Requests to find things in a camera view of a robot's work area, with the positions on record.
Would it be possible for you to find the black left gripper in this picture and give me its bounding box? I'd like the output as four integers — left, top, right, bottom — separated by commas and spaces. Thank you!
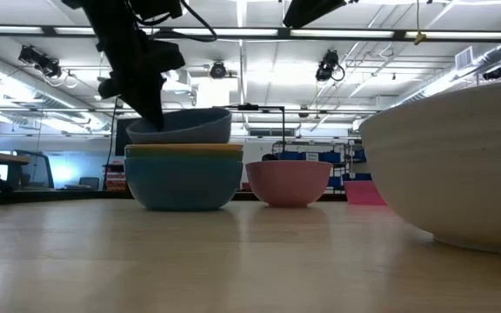
96, 38, 186, 131

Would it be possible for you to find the small light blue bowl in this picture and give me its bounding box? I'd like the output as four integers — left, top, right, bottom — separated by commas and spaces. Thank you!
125, 107, 233, 145

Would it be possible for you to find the orange plastic bowl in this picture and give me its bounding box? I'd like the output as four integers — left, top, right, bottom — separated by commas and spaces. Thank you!
124, 143, 244, 163

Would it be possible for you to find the large pink plastic bowl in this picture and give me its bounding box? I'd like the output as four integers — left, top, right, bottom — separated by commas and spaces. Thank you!
245, 160, 333, 209

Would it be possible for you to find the small red-pink bowl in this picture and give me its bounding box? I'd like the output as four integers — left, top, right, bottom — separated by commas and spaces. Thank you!
343, 180, 388, 206

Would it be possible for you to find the white plastic bowl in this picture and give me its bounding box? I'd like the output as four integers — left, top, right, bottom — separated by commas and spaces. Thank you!
357, 79, 501, 256

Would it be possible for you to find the shelf with blue bins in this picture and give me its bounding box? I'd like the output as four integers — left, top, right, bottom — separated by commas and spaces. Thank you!
271, 139, 367, 195

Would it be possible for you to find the black monitor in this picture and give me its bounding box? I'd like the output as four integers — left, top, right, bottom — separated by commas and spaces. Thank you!
114, 117, 137, 157

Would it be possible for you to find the red drawer cabinet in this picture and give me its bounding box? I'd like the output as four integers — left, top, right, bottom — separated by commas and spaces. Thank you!
103, 161, 128, 192

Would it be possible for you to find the large blue plastic bowl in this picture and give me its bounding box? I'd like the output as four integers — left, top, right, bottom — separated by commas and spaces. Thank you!
124, 156, 244, 212

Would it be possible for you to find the small dark chair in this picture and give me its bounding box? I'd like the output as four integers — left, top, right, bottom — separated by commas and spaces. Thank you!
78, 176, 101, 190

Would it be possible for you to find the thin black stand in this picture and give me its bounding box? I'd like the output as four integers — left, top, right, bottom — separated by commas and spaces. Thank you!
226, 103, 287, 162

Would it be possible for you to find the dark office chair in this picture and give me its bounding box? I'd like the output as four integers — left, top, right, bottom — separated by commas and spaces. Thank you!
13, 149, 56, 190

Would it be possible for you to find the white air vent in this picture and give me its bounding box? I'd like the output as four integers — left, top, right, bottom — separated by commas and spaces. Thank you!
454, 45, 475, 71

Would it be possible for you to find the round black ceiling camera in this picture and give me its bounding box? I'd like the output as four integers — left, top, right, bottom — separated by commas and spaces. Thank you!
209, 60, 228, 80

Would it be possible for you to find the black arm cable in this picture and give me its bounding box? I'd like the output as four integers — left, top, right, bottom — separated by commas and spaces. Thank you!
141, 0, 217, 43

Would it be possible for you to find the overhead frame bar with lights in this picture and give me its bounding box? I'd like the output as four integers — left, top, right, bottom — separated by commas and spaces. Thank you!
0, 23, 501, 43

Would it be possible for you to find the black ceiling camera with cable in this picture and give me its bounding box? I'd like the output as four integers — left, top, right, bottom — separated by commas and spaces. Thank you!
314, 49, 346, 83

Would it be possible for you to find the hanging yellow tag cord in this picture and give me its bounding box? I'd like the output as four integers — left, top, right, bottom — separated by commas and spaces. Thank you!
412, 0, 428, 46

